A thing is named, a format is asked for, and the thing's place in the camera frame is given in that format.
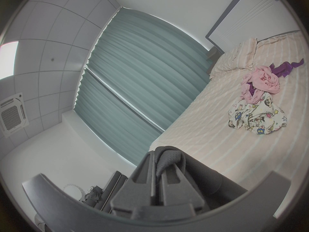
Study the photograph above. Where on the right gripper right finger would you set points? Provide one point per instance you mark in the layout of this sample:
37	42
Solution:
176	190

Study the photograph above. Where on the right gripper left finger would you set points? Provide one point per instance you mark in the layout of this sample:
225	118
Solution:
140	185

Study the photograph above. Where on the black T-shirt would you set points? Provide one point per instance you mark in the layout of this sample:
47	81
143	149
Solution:
205	177

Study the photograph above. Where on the bed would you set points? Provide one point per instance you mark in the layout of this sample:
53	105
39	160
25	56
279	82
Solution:
217	141

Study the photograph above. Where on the dark grey cloth bundle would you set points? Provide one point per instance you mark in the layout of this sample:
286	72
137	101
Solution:
94	193

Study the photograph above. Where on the round white mirror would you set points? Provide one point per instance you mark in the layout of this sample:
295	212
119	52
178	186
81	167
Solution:
72	192

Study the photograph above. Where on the blue-green curtain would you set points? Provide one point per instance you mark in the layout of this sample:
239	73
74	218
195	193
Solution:
144	57
115	119

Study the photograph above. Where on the white printed pyjama top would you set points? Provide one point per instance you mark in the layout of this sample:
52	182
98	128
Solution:
260	117

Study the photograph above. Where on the grey bedside table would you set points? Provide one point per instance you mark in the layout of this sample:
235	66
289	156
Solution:
214	55

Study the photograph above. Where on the pink garment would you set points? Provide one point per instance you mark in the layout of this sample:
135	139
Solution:
265	81

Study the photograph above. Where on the cream pillow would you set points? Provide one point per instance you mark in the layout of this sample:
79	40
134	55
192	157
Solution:
234	57

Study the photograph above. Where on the white ceiling air conditioner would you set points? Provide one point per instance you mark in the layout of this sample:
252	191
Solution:
12	115

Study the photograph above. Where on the purple garment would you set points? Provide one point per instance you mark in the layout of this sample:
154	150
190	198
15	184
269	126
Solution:
283	69

